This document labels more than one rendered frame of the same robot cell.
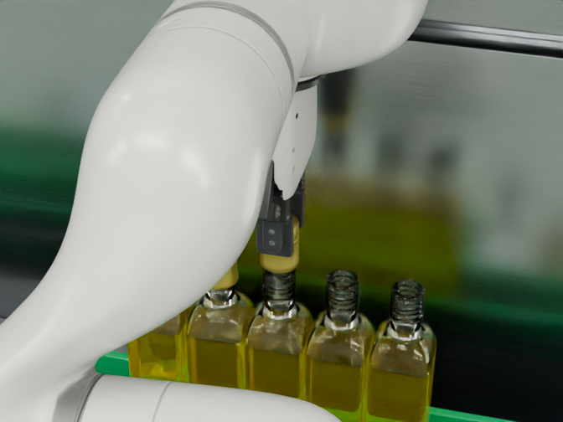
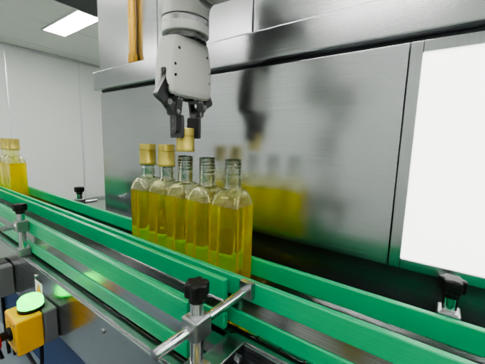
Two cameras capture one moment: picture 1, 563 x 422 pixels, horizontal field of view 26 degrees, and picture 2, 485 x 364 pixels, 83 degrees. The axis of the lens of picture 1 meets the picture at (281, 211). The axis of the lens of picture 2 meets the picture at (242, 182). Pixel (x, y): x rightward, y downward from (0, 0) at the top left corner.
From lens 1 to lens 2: 0.82 m
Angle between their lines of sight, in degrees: 34
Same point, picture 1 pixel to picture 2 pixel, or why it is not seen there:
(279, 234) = (175, 121)
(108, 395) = not seen: outside the picture
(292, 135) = (175, 54)
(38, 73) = (156, 123)
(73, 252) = not seen: outside the picture
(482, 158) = (291, 123)
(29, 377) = not seen: outside the picture
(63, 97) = (161, 131)
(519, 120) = (307, 97)
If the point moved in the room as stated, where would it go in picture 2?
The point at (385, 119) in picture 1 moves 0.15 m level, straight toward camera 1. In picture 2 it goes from (252, 110) to (211, 98)
